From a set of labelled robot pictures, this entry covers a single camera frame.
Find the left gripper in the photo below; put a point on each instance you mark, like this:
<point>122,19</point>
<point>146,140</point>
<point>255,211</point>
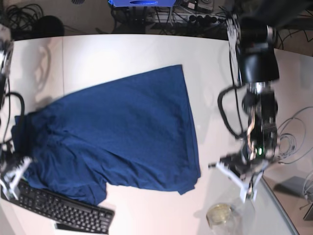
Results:
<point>246,168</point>

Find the dark blue t-shirt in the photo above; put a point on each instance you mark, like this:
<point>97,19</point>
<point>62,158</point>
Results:
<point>136,131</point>

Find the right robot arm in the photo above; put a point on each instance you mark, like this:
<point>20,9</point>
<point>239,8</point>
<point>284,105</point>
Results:
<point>6,53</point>

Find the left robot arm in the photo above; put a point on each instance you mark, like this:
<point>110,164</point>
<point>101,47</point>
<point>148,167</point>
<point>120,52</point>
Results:
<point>251,50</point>

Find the clear tape roll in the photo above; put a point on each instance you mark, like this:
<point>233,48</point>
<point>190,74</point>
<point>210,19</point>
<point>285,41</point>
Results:
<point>218,214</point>

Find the black power strip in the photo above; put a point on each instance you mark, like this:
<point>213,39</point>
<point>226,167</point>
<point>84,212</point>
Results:
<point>184,18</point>

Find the black computer keyboard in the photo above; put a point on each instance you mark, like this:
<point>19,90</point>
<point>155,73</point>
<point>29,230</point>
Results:
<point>59,208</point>

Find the blue box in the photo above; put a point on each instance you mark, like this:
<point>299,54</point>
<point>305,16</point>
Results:
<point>142,3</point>

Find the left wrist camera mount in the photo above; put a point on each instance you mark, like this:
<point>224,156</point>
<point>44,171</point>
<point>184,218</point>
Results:
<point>248,188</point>

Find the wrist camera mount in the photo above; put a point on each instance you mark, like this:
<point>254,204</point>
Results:
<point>248,188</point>
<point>11,172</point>

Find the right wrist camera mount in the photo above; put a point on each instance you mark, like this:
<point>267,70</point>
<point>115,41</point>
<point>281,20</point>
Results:
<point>11,172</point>

